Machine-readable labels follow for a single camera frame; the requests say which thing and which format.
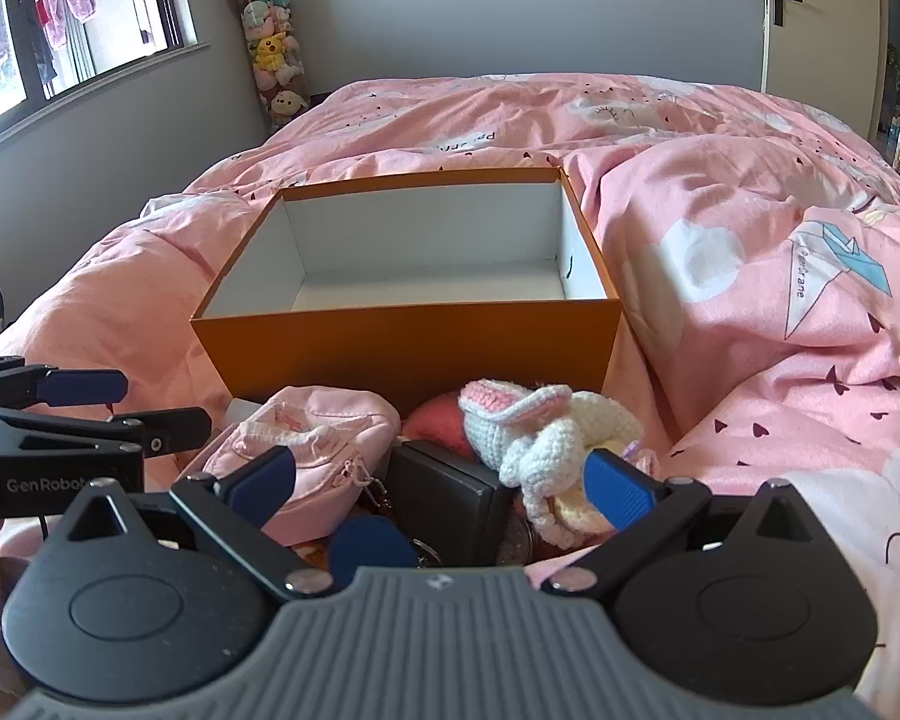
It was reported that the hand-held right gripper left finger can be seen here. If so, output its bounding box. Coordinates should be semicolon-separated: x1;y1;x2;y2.
45;446;335;602

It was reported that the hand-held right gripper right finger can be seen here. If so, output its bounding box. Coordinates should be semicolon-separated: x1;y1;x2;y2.
544;448;845;601

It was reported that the pink printed blanket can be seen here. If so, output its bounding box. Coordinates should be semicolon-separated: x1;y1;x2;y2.
0;75;900;720

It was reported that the black square box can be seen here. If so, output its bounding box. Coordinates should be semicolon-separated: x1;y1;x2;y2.
381;439;515;567

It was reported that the white pink crochet bunny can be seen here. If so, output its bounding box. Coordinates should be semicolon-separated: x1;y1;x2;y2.
457;380;646;548

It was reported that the pink fluffy peach plush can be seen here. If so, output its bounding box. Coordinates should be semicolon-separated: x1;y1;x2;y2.
401;392;481;462

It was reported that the orange cardboard box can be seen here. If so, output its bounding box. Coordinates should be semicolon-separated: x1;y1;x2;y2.
190;167;623;421

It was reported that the grey door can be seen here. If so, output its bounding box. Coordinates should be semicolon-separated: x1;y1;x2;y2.
761;0;890;143

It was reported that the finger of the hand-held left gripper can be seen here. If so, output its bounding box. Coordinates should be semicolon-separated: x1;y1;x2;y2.
0;405;213;460
0;358;130;410

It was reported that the window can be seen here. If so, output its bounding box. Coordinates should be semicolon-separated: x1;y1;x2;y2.
0;0;200;158

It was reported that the clear tube of plush toys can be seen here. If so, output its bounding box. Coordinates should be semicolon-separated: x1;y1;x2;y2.
221;0;310;128

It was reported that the blue round tag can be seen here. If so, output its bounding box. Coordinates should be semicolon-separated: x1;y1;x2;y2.
328;516;421;590

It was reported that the pink fabric pouch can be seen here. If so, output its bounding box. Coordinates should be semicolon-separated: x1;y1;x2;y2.
172;385;402;548

